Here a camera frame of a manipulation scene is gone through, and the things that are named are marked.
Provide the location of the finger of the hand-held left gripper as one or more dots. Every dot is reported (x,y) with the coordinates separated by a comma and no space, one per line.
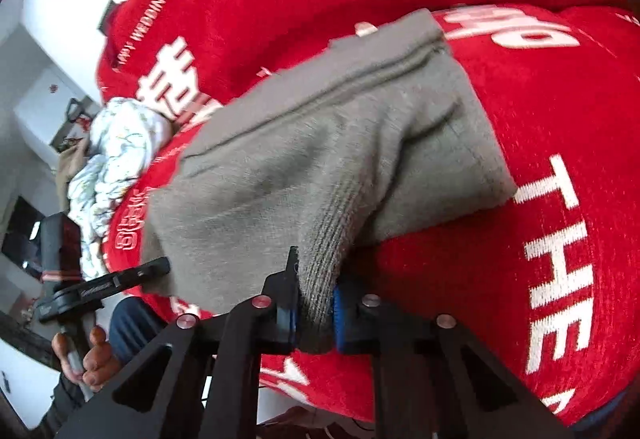
(150,271)

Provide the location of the person's leg in jeans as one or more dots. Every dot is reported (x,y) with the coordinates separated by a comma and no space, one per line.
(135,324)

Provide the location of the red printed blanket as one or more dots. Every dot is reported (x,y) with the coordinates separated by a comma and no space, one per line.
(550,119)

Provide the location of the dark cabinet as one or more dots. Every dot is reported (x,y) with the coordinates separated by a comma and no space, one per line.
(20,229)

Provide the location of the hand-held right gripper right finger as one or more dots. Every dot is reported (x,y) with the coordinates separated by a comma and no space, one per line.
(340,319)

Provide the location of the person's left forearm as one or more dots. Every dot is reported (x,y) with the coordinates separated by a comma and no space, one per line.
(62,401)

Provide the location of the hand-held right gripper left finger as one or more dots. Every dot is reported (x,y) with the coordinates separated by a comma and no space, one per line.
(287,319)

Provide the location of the brown cloth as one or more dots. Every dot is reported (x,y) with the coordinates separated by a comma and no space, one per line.
(70,169)

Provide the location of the grey knit sweater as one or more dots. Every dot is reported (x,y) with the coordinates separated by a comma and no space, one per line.
(300,159)

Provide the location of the person's left hand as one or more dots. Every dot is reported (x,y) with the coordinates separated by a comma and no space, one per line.
(97,359)

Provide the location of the white floral cloth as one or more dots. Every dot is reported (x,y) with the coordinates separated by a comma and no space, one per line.
(115,154)

